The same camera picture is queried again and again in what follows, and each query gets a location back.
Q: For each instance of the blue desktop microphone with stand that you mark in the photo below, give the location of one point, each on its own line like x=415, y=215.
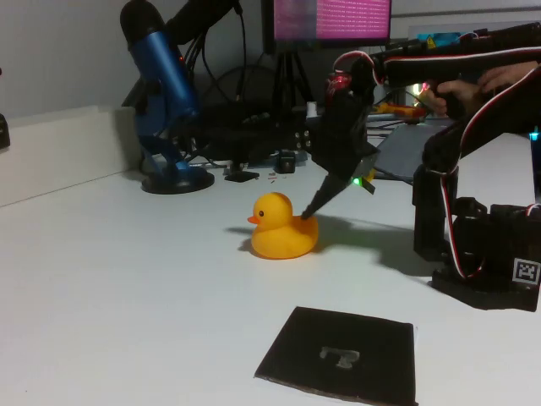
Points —
x=165, y=76

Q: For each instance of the black square mat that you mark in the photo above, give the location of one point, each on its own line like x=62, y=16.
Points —
x=304, y=351

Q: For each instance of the person's hand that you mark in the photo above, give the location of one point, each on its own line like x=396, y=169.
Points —
x=460, y=89

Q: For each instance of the black white fiducial tag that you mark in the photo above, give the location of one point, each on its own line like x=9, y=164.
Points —
x=526, y=270

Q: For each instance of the black tripod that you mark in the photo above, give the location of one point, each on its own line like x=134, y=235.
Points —
x=287, y=72

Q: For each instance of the yellow warning triangle sticker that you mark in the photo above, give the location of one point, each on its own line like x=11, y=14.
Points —
x=431, y=42

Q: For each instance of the small red white component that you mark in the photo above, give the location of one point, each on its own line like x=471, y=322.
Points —
x=274, y=179

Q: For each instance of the yellow red hand tool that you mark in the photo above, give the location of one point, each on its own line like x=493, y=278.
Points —
x=397, y=111

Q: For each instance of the small black stand base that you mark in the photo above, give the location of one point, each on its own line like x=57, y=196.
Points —
x=242, y=176

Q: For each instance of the dark object at frame edge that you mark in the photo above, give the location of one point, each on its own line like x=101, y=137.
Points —
x=3, y=133

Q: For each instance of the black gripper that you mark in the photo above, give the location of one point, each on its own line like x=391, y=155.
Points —
x=338, y=158

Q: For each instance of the gray laptop lid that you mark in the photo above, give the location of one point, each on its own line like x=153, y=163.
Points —
x=406, y=148

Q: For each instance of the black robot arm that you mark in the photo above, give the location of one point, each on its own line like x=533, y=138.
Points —
x=435, y=203

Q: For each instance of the yellow rubber duck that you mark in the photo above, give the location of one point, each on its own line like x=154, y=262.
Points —
x=274, y=241

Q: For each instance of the white framed printer enclosure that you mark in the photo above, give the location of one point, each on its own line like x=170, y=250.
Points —
x=439, y=29

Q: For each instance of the red cola can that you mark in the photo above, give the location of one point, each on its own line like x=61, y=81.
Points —
x=336, y=84

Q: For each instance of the black electronic device with knobs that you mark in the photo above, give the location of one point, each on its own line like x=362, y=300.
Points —
x=236, y=139

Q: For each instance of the white spray bottle green label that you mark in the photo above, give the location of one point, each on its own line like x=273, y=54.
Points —
x=312, y=109

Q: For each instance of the computer monitor with pink screen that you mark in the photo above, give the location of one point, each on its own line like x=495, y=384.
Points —
x=338, y=21

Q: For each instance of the white ledge board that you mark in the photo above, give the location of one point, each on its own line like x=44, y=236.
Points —
x=63, y=152

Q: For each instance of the small black cube device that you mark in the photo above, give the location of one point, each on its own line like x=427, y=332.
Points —
x=286, y=162

